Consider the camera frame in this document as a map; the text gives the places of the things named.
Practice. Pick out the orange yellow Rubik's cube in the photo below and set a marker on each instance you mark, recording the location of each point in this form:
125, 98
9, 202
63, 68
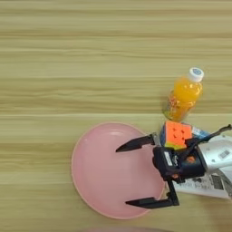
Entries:
178, 134

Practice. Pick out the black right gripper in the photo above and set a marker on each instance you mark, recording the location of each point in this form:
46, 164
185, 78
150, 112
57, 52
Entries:
191, 166

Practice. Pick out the small black box white label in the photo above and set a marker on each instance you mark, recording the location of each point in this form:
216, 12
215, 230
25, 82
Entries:
166, 161

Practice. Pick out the pink round plastic plate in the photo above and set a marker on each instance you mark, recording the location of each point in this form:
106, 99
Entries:
114, 175

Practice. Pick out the orange juice bottle white cap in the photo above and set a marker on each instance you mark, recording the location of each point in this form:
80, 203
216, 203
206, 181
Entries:
182, 96

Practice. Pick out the white remote control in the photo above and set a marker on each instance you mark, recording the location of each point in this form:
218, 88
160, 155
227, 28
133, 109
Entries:
205, 185

